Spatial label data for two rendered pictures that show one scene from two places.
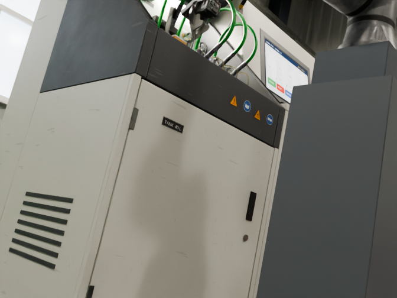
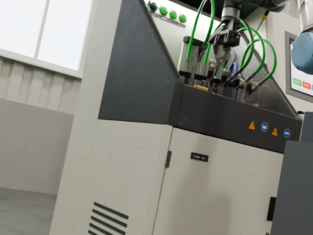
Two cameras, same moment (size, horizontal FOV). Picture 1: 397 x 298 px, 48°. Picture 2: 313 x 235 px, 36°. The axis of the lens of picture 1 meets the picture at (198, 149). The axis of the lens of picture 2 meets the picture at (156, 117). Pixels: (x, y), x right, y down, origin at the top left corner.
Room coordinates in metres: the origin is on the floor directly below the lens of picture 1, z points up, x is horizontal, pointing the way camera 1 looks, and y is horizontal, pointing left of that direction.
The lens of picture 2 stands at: (-0.54, -0.07, 0.66)
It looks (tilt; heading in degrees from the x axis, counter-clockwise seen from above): 5 degrees up; 11
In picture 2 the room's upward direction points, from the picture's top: 11 degrees clockwise
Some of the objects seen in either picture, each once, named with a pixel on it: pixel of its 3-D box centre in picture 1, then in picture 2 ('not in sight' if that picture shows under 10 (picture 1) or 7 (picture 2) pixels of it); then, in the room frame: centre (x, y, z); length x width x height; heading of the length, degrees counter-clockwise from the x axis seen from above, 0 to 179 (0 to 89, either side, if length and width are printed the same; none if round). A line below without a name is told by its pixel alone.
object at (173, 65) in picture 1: (218, 94); (238, 122); (1.39, -0.03, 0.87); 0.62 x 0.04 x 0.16; 133
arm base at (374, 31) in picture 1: (368, 44); not in sight; (1.01, -0.36, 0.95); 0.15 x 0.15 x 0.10
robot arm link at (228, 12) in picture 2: not in sight; (231, 15); (1.52, 0.09, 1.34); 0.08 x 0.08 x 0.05
